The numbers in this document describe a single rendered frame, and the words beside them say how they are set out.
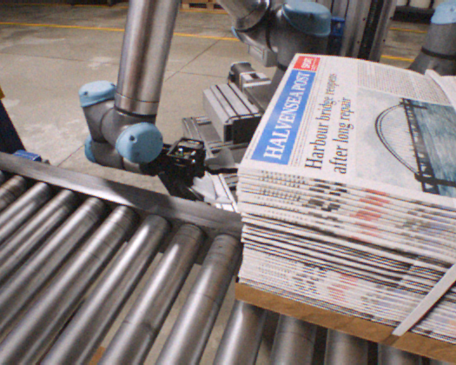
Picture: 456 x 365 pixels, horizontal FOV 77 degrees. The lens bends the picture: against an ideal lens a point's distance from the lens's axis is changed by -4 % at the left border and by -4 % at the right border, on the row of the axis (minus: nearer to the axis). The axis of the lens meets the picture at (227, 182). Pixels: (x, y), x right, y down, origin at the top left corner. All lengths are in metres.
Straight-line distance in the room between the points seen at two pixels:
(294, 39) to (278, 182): 0.56
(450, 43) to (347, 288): 0.88
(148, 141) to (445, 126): 0.41
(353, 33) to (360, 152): 0.73
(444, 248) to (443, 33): 0.87
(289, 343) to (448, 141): 0.28
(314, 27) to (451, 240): 0.58
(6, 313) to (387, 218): 0.47
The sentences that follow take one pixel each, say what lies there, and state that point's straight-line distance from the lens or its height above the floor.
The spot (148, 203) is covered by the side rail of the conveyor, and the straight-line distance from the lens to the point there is 0.55.
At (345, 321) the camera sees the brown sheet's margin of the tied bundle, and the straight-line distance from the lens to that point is 0.39.
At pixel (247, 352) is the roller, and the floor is 0.80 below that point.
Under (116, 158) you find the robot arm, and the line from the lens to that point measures 0.67.
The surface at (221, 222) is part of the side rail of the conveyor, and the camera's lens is 0.50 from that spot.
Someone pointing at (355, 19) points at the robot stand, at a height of 1.00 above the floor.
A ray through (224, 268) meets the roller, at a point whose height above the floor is 0.80.
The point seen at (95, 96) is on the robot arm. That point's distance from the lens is 0.62.
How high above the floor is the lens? 1.17
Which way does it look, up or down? 41 degrees down
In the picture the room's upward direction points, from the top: straight up
